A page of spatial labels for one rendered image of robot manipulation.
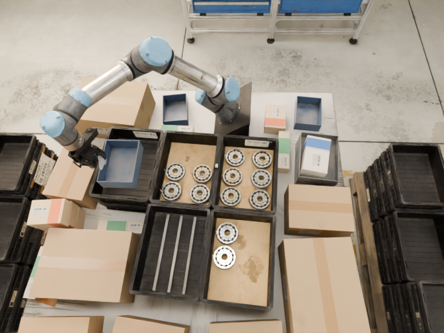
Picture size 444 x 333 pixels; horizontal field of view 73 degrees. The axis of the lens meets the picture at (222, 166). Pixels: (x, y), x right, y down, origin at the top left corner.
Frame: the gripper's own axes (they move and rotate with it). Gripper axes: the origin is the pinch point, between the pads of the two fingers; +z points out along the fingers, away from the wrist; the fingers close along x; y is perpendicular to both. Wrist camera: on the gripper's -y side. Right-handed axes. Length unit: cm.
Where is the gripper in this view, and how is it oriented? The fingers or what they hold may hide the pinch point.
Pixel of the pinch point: (103, 161)
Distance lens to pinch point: 138.5
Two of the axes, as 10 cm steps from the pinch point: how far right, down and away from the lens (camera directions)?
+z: 1.3, 4.2, 9.0
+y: -0.7, 9.1, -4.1
